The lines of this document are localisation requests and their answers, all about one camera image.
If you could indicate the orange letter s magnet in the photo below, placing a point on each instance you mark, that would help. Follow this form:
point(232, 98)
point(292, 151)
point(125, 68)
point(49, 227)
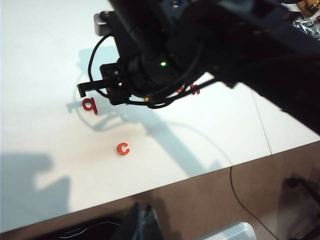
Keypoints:
point(179, 90)

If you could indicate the orange letter c magnet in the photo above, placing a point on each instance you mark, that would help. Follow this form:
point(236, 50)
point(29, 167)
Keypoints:
point(118, 149)

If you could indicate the black glossy case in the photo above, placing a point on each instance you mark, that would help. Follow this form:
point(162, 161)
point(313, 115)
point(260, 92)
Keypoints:
point(87, 230)

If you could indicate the silver foil bag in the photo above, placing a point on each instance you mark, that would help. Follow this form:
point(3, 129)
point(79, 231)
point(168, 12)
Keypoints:
point(307, 25)

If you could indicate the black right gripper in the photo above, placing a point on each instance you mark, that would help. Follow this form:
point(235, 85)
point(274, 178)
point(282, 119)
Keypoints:
point(111, 73)

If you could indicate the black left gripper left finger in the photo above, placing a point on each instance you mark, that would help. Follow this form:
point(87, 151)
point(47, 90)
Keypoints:
point(132, 225)

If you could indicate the white plastic bin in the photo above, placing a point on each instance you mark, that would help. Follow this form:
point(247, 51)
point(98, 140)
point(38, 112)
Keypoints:
point(232, 232)

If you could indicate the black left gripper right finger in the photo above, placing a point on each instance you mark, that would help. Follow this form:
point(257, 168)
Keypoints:
point(153, 225)

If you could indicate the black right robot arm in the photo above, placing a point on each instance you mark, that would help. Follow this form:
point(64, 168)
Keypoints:
point(250, 50)

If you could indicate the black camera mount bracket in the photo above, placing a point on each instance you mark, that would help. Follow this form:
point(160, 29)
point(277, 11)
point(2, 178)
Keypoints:
point(122, 37)

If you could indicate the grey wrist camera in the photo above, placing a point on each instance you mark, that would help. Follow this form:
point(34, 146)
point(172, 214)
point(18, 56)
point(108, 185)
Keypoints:
point(101, 25)

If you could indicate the dark red letter h magnet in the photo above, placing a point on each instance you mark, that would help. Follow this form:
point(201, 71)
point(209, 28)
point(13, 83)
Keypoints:
point(196, 91)

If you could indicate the red letter q magnet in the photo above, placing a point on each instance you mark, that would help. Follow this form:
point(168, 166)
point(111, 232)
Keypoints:
point(94, 107)

